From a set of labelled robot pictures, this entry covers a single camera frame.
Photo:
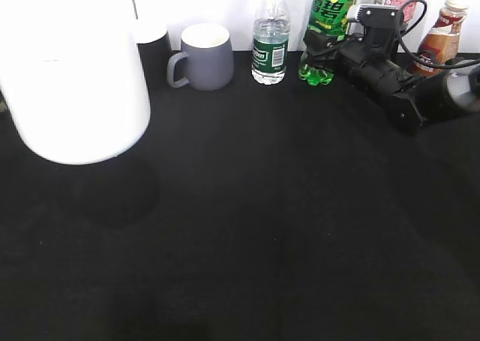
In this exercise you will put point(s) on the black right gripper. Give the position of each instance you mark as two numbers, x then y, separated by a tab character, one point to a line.
370	71

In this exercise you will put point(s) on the grey ceramic mug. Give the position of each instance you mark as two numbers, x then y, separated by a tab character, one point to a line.
205	61

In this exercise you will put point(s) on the brown coffee drink bottle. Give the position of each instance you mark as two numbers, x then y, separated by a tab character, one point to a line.
442	41

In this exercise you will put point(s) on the clear water bottle green label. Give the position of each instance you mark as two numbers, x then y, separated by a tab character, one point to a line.
271	34

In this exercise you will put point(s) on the black tablecloth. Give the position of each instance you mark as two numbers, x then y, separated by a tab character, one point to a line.
250	213

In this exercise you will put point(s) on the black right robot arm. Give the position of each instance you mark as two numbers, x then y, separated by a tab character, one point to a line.
453	93

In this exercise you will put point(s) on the black ceramic mug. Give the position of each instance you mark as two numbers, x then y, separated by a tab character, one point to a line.
154	47

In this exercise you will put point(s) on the white ceramic mug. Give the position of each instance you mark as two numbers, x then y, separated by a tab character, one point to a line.
72	78

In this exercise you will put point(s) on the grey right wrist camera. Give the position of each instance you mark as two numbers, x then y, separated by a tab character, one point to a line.
380	23

